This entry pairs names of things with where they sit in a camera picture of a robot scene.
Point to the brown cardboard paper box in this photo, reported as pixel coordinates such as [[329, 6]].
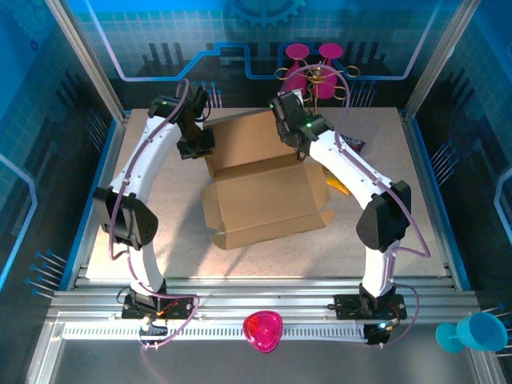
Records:
[[260, 200]]

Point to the yellow snack bag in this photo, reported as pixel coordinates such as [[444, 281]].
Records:
[[340, 186]]

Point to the aluminium cell frame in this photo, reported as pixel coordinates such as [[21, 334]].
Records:
[[260, 298]]

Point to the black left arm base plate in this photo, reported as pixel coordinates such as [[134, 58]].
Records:
[[180, 310]]

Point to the pink heart-shaped bowl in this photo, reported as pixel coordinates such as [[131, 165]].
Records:
[[262, 330]]

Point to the blue plastic goblet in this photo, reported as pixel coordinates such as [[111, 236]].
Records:
[[482, 332]]

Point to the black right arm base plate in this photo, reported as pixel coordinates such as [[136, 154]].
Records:
[[348, 308]]

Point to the pink plastic goblet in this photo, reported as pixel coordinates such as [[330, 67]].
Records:
[[330, 52], [297, 52]]

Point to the black controller box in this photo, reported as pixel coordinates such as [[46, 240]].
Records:
[[378, 334], [154, 330]]

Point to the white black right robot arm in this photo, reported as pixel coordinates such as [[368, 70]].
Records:
[[348, 164]]

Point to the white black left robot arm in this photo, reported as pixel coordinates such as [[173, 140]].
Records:
[[136, 168]]

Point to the pink candy bag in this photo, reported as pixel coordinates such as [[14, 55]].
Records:
[[356, 145]]

